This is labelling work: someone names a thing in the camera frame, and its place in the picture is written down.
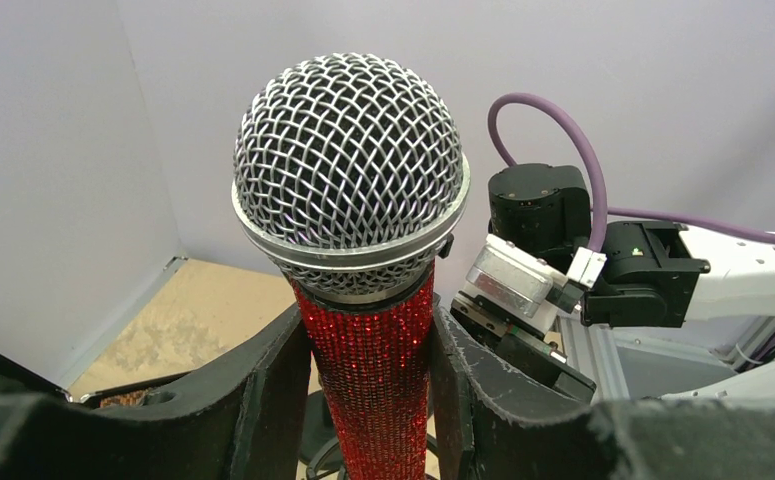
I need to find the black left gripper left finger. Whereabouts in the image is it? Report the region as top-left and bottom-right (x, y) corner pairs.
(0, 307), (310, 479)

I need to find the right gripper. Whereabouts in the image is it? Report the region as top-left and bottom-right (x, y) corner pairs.
(450, 294), (596, 403)

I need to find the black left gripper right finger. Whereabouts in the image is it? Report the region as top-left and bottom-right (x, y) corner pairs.
(430, 307), (775, 479)

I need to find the black tripod shock-mount stand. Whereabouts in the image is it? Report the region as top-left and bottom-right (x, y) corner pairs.
(297, 390), (441, 480)

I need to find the red glitter microphone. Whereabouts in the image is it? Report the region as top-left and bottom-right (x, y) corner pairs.
(231, 53), (470, 479)

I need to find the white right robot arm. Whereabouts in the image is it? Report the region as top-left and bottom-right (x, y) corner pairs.
(451, 164), (775, 402)

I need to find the black poker chip case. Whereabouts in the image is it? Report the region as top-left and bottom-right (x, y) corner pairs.
(0, 354), (187, 409)

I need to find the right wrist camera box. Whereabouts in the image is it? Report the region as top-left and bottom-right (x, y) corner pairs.
(459, 234), (607, 337)

